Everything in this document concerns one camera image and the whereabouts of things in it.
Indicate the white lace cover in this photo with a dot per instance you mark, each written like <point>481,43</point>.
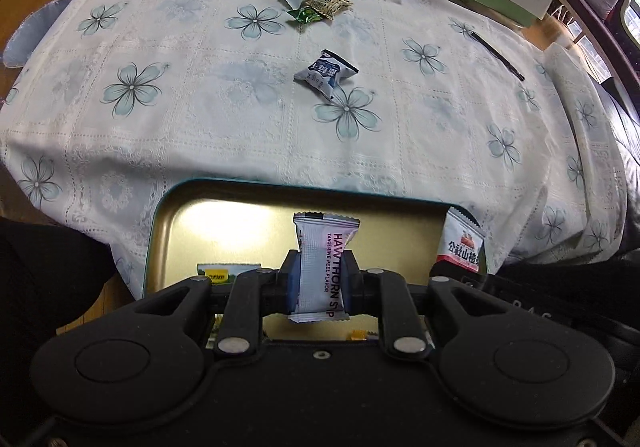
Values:
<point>585,127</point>

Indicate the dark green snack packet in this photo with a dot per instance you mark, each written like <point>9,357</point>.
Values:
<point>302,16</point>

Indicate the gold metal tin tray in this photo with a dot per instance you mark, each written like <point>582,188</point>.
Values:
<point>225,227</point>

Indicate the white pink snack packet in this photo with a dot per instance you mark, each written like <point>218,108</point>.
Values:
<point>325,247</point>

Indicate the black pen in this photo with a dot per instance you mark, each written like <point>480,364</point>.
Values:
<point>497,54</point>

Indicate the white floral tablecloth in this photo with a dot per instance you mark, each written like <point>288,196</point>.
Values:
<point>200,127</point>

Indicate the blue grey stool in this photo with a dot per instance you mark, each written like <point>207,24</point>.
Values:
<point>30,34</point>

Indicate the yellow white snack packet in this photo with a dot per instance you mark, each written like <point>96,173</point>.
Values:
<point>222,274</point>

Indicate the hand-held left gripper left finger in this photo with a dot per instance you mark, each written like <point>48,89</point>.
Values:
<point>292,284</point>

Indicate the red white snack packet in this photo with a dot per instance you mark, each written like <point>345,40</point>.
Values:
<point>462,242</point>

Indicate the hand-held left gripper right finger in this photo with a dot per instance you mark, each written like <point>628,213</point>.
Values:
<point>354,284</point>

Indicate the person's left leg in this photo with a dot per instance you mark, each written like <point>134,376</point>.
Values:
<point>50,287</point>

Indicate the dark wooden armchair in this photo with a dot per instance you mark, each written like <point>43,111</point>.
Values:
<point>600,27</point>

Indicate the blue white snack packet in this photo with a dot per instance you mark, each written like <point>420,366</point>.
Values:
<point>325,74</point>

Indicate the beige speckled snack packet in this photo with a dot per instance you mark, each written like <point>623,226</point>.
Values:
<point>330,4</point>

